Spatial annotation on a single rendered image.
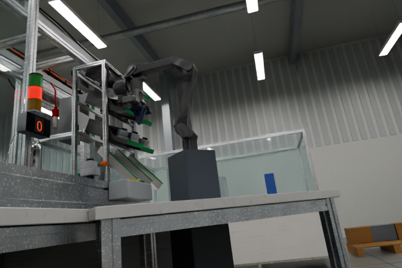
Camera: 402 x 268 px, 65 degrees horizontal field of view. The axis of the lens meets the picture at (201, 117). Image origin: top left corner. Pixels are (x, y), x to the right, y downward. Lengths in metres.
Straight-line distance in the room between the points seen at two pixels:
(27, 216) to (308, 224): 4.56
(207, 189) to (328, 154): 8.73
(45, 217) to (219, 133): 9.41
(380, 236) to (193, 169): 5.60
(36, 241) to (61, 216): 0.07
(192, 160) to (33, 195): 0.58
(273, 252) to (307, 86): 6.38
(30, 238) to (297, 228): 4.50
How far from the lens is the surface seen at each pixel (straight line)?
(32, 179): 0.83
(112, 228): 0.81
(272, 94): 10.20
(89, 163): 1.35
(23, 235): 0.69
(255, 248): 5.03
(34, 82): 1.36
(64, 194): 0.91
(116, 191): 1.08
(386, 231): 6.59
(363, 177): 9.90
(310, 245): 5.03
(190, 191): 1.15
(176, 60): 1.39
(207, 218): 0.93
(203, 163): 1.20
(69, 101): 2.90
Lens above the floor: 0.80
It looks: 18 degrees up
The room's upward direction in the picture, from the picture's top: 7 degrees counter-clockwise
